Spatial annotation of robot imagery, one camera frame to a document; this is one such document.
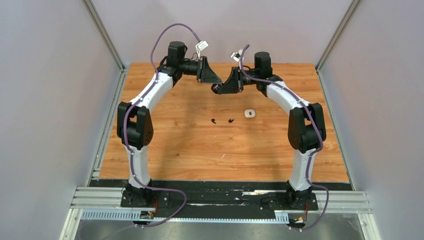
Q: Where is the black earbud charging case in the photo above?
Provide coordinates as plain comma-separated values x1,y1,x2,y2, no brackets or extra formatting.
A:
211,84,222,94

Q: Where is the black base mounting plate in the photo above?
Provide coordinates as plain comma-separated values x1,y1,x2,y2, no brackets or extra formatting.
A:
88,179,353,220

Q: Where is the cream earbud charging case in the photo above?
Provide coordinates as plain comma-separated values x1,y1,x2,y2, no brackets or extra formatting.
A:
244,109,256,119

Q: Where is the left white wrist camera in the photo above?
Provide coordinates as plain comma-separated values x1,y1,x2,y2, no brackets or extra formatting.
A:
195,40,209,59

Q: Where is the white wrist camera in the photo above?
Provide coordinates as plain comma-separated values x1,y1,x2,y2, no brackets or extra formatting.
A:
195,40,209,59
230,49,243,63

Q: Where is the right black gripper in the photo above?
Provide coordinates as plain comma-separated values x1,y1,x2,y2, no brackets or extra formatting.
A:
218,66,260,94

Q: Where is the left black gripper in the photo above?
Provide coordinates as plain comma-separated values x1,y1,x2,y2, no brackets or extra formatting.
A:
178,56,222,84

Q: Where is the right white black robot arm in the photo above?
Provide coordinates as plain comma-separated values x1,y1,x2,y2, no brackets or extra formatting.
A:
211,51,327,209

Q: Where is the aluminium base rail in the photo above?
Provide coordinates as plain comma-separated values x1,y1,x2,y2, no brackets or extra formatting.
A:
61,185,381,240

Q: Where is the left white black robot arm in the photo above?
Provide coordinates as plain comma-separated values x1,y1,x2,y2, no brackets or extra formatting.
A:
116,40,222,207

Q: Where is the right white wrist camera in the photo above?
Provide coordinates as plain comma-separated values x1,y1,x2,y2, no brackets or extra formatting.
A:
230,49,243,63

